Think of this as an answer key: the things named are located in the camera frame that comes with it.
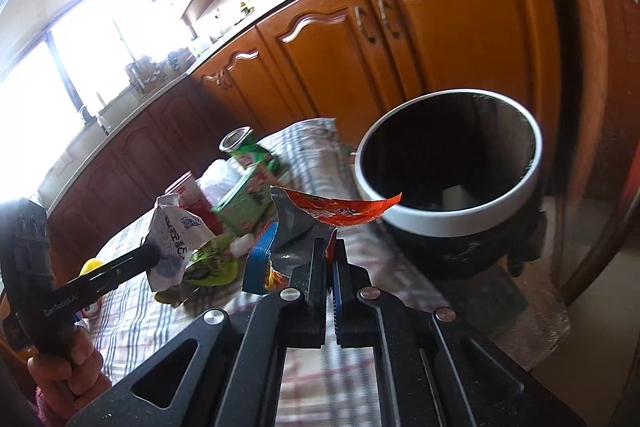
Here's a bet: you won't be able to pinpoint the black trash bin white rim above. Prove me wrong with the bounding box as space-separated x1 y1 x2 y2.
354 89 547 281

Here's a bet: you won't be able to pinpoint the red drink carton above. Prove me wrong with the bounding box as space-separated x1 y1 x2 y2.
165 171 224 236

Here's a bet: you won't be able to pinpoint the checkered tablecloth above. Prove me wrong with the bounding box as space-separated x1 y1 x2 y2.
81 117 452 427

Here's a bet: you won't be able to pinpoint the orange-red snack wrapper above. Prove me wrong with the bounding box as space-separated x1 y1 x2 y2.
284 188 402 228

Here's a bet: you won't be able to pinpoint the green kiwi snack wrapper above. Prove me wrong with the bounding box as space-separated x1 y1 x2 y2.
154 233 239 308

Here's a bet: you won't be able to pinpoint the white crumpled tissue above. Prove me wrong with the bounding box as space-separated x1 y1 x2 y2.
229 233 256 259

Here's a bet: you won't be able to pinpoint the green drink carton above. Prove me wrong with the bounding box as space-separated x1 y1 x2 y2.
213 162 272 234

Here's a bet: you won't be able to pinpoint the white milk carton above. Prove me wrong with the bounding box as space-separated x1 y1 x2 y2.
144 194 215 293

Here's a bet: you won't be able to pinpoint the wooden lower kitchen cabinets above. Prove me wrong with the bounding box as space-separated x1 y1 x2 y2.
48 0 561 281

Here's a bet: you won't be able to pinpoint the blue snack wrapper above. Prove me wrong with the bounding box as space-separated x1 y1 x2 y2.
242 222 288 295

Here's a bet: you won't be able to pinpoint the yellow round scrubber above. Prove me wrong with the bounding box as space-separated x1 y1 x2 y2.
79 258 103 275

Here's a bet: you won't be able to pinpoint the crushed green soda can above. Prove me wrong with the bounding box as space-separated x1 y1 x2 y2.
219 126 280 174

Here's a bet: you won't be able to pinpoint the kitchen sink faucet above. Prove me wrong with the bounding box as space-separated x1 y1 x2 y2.
125 62 146 95

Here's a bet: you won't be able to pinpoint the white foam fruit net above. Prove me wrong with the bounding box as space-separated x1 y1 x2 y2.
196 159 244 206

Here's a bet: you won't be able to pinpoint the person's left hand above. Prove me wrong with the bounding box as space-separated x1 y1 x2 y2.
27 326 112 426

